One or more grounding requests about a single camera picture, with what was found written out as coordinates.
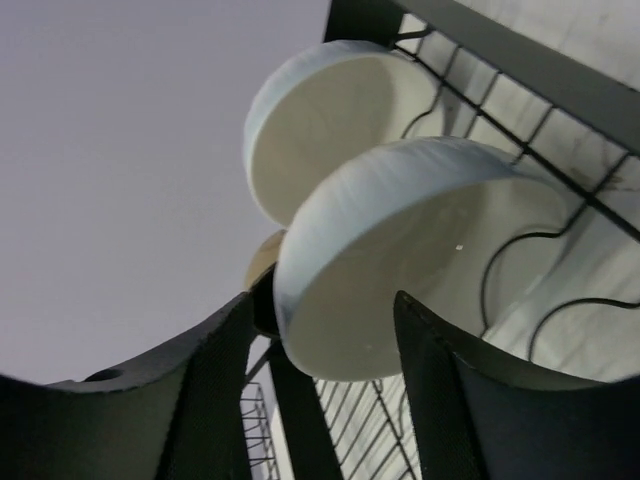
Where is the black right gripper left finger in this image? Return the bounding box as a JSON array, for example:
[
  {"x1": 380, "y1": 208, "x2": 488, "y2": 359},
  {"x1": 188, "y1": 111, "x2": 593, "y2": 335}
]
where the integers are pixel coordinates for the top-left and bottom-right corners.
[{"x1": 1, "y1": 293, "x2": 253, "y2": 479}]

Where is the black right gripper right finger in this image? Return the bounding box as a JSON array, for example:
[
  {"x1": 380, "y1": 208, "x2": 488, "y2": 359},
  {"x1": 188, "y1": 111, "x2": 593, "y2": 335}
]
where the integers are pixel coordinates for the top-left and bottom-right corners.
[{"x1": 394, "y1": 291, "x2": 639, "y2": 479}]

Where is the beige bowl black interior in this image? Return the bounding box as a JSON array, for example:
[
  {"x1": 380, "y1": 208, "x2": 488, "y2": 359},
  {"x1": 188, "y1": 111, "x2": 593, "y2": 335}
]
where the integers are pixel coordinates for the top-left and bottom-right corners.
[{"x1": 244, "y1": 230, "x2": 286, "y2": 338}]

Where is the white bowl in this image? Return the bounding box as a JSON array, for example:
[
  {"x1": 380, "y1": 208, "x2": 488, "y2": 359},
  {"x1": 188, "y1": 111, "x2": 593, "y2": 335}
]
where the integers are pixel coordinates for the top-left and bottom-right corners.
[
  {"x1": 242, "y1": 40, "x2": 445, "y2": 226},
  {"x1": 273, "y1": 137, "x2": 571, "y2": 381}
]

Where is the black wire dish rack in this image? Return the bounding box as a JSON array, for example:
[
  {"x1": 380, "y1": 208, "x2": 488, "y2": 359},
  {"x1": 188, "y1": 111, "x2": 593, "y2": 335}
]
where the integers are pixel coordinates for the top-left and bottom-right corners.
[{"x1": 269, "y1": 1, "x2": 639, "y2": 479}]

